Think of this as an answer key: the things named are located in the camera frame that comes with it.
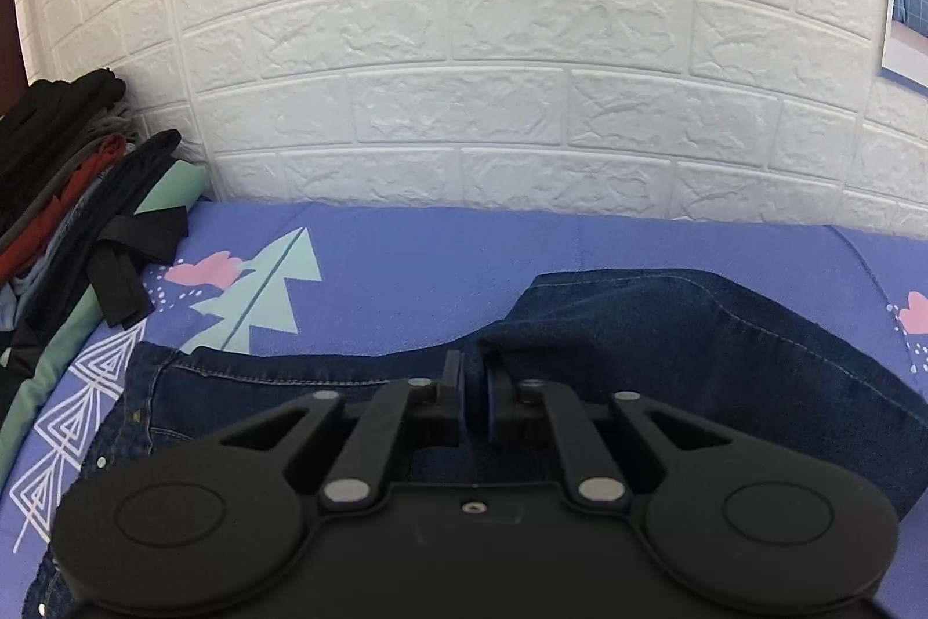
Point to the stack of folded clothes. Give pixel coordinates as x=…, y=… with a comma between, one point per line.
x=65, y=169

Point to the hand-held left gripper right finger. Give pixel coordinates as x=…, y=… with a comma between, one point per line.
x=491, y=405

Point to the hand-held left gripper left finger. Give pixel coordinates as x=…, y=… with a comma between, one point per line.
x=456, y=403

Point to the purple printed bed sheet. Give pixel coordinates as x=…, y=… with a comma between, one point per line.
x=435, y=256

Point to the dark blue denim pants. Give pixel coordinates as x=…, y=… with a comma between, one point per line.
x=652, y=336

